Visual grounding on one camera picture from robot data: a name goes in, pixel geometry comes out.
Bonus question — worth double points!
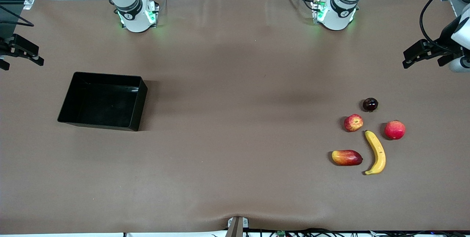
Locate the black rectangular plastic box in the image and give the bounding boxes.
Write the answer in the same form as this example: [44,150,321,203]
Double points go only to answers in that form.
[57,72,148,132]

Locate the red yellow apple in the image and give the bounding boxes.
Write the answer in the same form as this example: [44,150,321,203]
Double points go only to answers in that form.
[344,114,364,133]

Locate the yellow banana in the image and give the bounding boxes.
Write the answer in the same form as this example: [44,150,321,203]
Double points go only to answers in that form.
[364,130,387,176]

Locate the dark purple plum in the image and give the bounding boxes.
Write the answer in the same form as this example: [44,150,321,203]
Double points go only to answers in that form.
[363,98,379,112]

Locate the red yellow mango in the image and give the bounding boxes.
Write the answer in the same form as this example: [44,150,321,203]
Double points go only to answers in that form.
[332,150,364,166]

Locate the table cover sheet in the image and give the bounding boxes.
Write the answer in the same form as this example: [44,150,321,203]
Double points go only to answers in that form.
[0,0,470,234]

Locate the metal camera post bracket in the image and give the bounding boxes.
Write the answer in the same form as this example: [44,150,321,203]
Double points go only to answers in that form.
[226,216,249,237]

